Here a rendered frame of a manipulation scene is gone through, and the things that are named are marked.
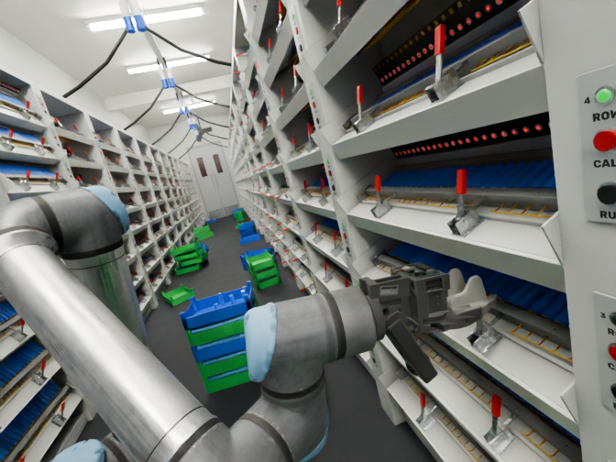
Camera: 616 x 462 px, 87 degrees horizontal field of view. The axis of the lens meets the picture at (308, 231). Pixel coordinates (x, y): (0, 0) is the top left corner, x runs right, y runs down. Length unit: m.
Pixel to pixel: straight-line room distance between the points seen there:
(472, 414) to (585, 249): 0.46
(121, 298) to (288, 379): 0.49
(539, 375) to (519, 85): 0.36
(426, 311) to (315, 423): 0.21
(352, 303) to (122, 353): 0.30
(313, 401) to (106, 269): 0.51
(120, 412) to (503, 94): 0.55
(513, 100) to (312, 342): 0.34
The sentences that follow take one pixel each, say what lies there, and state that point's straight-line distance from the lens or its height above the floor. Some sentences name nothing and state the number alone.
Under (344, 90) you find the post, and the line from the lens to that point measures 0.94.
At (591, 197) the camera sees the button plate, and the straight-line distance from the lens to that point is 0.37.
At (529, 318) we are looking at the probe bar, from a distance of 0.59.
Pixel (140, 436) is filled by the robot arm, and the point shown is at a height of 0.63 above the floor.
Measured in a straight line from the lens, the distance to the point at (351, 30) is 0.70.
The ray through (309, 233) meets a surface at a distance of 1.61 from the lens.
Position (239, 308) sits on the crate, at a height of 0.35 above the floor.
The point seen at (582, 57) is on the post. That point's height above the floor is 0.90.
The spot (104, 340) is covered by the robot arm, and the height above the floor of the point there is 0.72.
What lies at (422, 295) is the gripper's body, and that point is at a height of 0.67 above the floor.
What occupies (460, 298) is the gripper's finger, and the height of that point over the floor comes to 0.64.
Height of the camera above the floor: 0.87
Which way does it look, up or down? 11 degrees down
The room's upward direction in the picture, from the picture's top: 14 degrees counter-clockwise
